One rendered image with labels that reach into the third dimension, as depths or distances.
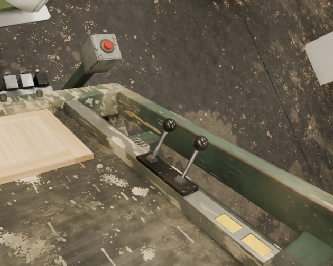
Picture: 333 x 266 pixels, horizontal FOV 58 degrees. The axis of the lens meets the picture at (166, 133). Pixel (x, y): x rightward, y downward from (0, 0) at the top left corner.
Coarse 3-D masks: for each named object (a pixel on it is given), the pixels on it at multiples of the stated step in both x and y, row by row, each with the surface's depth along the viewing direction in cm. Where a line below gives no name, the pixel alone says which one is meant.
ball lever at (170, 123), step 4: (164, 120) 79; (168, 120) 78; (172, 120) 78; (164, 124) 78; (168, 124) 78; (172, 124) 78; (176, 124) 79; (164, 128) 78; (168, 128) 78; (172, 128) 78; (164, 132) 79; (164, 136) 79; (160, 140) 80; (160, 144) 80; (156, 148) 80; (156, 152) 80; (148, 156) 80; (152, 156) 80; (148, 160) 80; (152, 160) 79; (156, 160) 80
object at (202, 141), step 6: (198, 138) 70; (204, 138) 70; (192, 144) 71; (198, 144) 69; (204, 144) 69; (198, 150) 71; (192, 156) 71; (192, 162) 71; (186, 168) 71; (186, 174) 72; (174, 180) 72; (180, 180) 71; (186, 180) 71
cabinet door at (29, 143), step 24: (0, 120) 104; (24, 120) 106; (48, 120) 107; (0, 144) 90; (24, 144) 91; (48, 144) 92; (72, 144) 92; (0, 168) 78; (24, 168) 78; (48, 168) 81
